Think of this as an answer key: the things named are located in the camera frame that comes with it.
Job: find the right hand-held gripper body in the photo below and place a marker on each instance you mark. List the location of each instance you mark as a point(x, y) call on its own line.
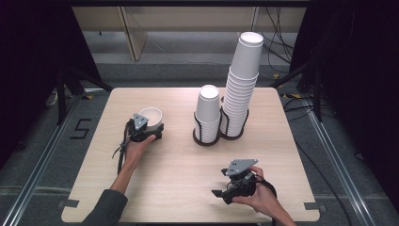
point(240, 166)

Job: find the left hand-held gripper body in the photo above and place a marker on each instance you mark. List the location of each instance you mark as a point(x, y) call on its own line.
point(139, 125)

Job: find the white paper cup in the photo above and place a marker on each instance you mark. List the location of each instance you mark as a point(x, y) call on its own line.
point(153, 117)

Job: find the short stack of paper cups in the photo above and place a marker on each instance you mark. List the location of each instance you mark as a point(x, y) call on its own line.
point(207, 106)

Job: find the tall stack of paper cups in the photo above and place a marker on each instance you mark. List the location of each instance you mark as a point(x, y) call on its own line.
point(244, 62)

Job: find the person's left hand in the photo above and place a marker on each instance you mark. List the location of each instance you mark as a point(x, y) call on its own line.
point(135, 152)

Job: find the person's right hand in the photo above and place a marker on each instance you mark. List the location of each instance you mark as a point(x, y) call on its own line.
point(263, 197)

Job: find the black metal stand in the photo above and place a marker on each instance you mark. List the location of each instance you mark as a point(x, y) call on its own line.
point(61, 94)
point(317, 94)

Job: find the black curtain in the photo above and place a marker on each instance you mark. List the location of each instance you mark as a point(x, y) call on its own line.
point(360, 78)
point(31, 62)

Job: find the metal floor rail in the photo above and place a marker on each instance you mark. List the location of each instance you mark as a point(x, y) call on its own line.
point(37, 169)
point(340, 166)

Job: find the beige wooden partition frame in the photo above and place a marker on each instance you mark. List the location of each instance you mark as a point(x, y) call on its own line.
point(188, 19)

